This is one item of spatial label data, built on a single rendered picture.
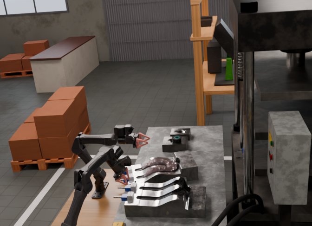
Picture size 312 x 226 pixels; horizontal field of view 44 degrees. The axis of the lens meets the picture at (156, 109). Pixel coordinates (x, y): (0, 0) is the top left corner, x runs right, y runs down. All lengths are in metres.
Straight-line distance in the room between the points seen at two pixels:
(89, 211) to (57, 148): 2.27
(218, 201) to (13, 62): 7.57
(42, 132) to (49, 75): 3.16
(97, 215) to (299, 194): 1.25
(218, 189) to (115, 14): 7.20
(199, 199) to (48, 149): 2.73
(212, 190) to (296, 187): 0.79
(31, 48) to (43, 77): 1.91
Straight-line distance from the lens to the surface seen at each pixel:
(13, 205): 4.49
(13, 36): 10.69
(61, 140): 4.79
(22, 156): 5.03
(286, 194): 2.12
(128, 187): 2.64
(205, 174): 2.91
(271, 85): 2.42
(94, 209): 2.68
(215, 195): 2.69
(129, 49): 9.54
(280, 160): 2.02
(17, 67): 9.56
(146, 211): 2.50
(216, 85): 4.64
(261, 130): 2.42
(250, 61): 2.17
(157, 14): 9.24
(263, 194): 2.74
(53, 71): 7.80
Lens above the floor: 2.31
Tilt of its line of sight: 21 degrees down
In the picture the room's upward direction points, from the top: 5 degrees counter-clockwise
